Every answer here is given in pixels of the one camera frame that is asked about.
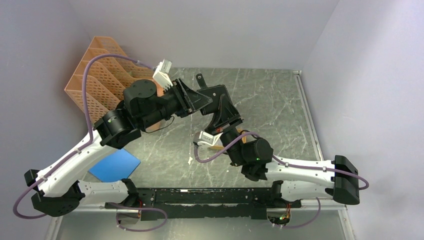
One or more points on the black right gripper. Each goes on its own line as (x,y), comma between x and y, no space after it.
(226,117)

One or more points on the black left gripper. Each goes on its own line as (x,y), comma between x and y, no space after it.
(189,100)

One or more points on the black leather card holder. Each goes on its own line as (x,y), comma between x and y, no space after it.
(214,92)

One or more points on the orange oval tray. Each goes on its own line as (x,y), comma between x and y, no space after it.
(218,145)

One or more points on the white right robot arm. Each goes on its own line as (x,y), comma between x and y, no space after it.
(337,179)

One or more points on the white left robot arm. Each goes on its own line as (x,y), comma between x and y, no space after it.
(59,188)

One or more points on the orange mesh file organizer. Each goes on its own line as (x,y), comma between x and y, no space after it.
(107,78)

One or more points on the blue folder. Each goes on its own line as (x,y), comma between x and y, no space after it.
(119,165)

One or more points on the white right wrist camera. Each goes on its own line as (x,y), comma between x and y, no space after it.
(204,139)

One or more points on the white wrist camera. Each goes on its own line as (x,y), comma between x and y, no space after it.
(161,74)
(204,139)

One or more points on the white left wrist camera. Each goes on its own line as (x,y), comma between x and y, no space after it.
(161,74)

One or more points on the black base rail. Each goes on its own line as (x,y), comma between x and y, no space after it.
(198,203)

